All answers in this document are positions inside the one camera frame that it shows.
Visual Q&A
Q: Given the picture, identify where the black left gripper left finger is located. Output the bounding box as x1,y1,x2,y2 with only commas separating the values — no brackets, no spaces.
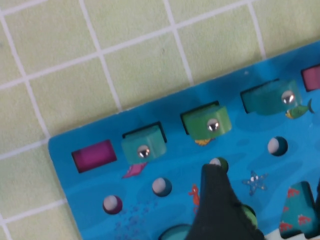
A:
191,163,266,240

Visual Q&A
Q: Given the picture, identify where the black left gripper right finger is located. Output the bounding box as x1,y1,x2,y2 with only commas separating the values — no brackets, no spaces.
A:
315,174,320,218

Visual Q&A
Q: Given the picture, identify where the green fish piece number three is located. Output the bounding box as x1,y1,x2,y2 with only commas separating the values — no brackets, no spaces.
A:
181,103,232,140

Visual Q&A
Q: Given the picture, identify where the turquoise fish piece number two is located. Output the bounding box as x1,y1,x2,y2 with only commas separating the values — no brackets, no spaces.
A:
121,126,167,165

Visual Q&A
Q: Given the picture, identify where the teal fish piece number four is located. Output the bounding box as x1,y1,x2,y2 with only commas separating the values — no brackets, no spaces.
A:
241,79,303,116

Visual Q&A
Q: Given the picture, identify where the blue wooden puzzle board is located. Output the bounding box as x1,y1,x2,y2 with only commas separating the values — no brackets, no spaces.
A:
47,39,320,240

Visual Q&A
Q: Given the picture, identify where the green checked tablecloth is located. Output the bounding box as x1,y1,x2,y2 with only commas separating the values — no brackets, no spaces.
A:
0,0,320,240

